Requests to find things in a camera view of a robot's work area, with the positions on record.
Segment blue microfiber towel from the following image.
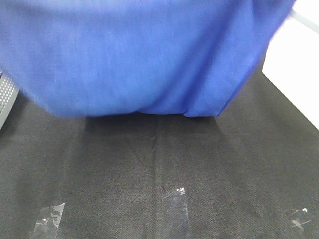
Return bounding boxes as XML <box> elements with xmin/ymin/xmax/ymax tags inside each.
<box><xmin>0</xmin><ymin>0</ymin><xmax>294</xmax><ymax>117</ymax></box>

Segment middle clear tape strip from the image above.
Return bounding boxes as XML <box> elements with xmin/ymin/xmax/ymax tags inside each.
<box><xmin>162</xmin><ymin>187</ymin><xmax>188</xmax><ymax>223</ymax></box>

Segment clear tape strip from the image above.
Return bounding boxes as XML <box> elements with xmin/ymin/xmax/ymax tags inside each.
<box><xmin>286</xmin><ymin>208</ymin><xmax>312</xmax><ymax>231</ymax></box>
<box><xmin>162</xmin><ymin>187</ymin><xmax>188</xmax><ymax>223</ymax></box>
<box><xmin>31</xmin><ymin>203</ymin><xmax>65</xmax><ymax>239</ymax></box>

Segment black table cloth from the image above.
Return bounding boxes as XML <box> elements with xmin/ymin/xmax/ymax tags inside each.
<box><xmin>0</xmin><ymin>70</ymin><xmax>319</xmax><ymax>239</ymax></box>

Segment white slotted box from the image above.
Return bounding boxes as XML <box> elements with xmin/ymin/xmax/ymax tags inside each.
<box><xmin>262</xmin><ymin>0</ymin><xmax>319</xmax><ymax>127</ymax></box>

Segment left clear tape strip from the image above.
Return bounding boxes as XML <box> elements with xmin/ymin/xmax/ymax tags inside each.
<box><xmin>31</xmin><ymin>203</ymin><xmax>65</xmax><ymax>239</ymax></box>

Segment grey perforated basket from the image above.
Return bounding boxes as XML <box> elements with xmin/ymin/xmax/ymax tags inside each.
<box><xmin>0</xmin><ymin>69</ymin><xmax>19</xmax><ymax>128</ymax></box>

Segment right clear tape strip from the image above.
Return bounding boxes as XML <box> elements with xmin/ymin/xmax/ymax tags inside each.
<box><xmin>286</xmin><ymin>208</ymin><xmax>312</xmax><ymax>231</ymax></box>

